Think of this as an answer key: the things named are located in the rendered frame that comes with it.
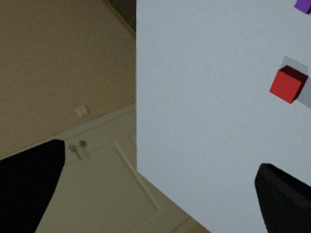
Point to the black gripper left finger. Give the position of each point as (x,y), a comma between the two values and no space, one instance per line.
(27,183)

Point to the red block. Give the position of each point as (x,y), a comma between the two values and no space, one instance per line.
(288,83)

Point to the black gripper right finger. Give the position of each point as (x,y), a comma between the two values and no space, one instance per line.
(285,202)

